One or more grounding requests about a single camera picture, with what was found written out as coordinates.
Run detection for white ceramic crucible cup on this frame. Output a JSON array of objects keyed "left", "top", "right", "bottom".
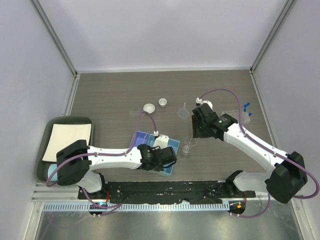
[{"left": 158, "top": 98, "right": 167, "bottom": 108}]

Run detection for white slotted cable duct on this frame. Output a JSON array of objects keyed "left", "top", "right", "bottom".
[{"left": 42, "top": 201, "right": 230, "bottom": 213}]

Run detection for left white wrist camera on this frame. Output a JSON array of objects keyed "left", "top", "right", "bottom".
[{"left": 152, "top": 131, "right": 170, "bottom": 149}]

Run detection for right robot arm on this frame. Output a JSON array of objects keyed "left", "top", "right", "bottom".
[{"left": 191, "top": 103, "right": 308, "bottom": 204}]

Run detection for small glass beaker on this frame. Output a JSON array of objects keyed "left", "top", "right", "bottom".
[{"left": 184, "top": 135, "right": 197, "bottom": 148}]

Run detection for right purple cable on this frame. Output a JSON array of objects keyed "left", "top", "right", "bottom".
[{"left": 199, "top": 88, "right": 320, "bottom": 219}]

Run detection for white paper sheet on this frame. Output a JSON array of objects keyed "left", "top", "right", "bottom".
[{"left": 42, "top": 123, "right": 92, "bottom": 163}]

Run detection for clear test tube rack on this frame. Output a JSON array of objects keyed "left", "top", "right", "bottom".
[{"left": 219, "top": 109, "right": 252, "bottom": 125}]

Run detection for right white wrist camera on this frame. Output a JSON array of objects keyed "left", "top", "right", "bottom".
[{"left": 195, "top": 97, "right": 213, "bottom": 110}]

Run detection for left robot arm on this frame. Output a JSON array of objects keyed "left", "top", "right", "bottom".
[{"left": 56, "top": 140, "right": 177, "bottom": 200}]

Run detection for clear plastic funnel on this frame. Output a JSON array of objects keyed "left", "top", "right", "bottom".
[{"left": 177, "top": 102, "right": 190, "bottom": 119}]

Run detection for white evaporating dish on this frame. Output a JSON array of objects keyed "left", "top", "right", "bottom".
[{"left": 143, "top": 103, "right": 156, "bottom": 114}]

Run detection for aluminium rail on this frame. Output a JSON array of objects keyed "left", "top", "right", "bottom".
[{"left": 31, "top": 182, "right": 79, "bottom": 202}]

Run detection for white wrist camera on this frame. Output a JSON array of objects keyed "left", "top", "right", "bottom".
[
  {"left": 195, "top": 97, "right": 213, "bottom": 110},
  {"left": 152, "top": 131, "right": 170, "bottom": 149}
]

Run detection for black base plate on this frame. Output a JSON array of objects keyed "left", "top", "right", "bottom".
[{"left": 88, "top": 180, "right": 256, "bottom": 205}]

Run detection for purple cable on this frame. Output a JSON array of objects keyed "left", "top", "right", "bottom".
[
  {"left": 199, "top": 88, "right": 320, "bottom": 219},
  {"left": 45, "top": 111, "right": 161, "bottom": 216}
]

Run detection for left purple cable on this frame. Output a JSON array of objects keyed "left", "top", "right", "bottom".
[{"left": 45, "top": 111, "right": 161, "bottom": 216}]

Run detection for dark green tray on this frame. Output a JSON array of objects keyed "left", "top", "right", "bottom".
[{"left": 34, "top": 115, "right": 95, "bottom": 183}]

